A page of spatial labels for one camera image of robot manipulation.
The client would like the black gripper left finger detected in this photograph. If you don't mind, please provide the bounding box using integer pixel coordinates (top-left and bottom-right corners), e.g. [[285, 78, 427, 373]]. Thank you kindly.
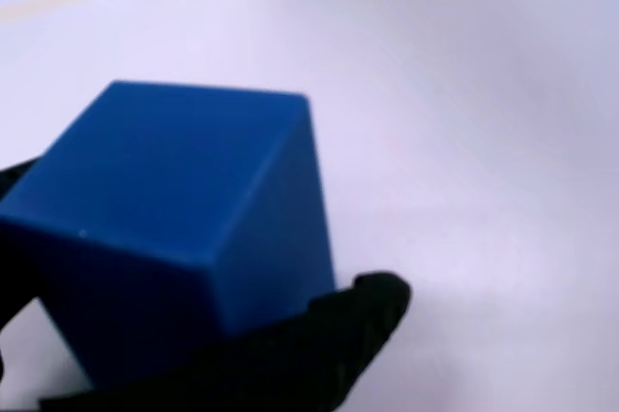
[[0, 157, 45, 206]]

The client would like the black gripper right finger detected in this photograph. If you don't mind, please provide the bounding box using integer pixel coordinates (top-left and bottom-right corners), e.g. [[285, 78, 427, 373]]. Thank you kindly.
[[37, 272, 414, 412]]

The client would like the blue cube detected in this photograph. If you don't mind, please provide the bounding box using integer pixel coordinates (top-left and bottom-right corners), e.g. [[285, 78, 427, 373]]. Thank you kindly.
[[0, 78, 338, 392]]

